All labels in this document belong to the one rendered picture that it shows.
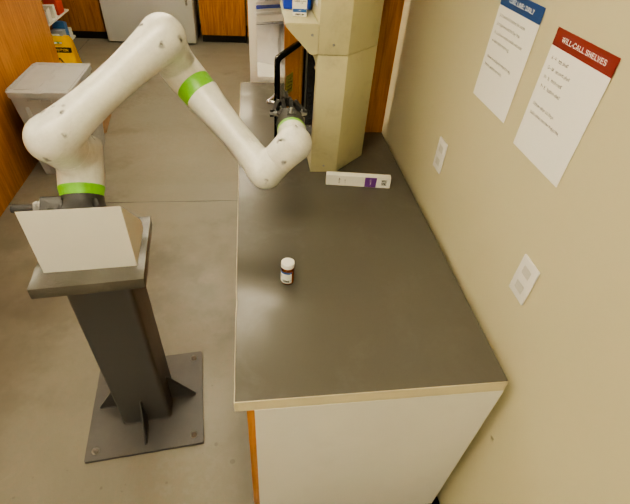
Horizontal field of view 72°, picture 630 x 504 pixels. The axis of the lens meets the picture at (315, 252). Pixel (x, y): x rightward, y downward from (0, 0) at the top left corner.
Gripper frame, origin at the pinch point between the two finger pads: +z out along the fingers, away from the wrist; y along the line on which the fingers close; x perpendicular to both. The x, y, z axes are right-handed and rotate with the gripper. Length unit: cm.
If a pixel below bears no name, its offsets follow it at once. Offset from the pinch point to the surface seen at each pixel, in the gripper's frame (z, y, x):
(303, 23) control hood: 4.9, -5.5, -23.6
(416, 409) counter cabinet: -99, -29, 43
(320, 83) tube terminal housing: 4.7, -12.8, -3.9
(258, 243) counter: -41, 11, 34
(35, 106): 158, 160, 74
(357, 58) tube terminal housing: 9.2, -26.5, -11.8
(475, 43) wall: -23, -54, -27
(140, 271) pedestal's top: -53, 47, 34
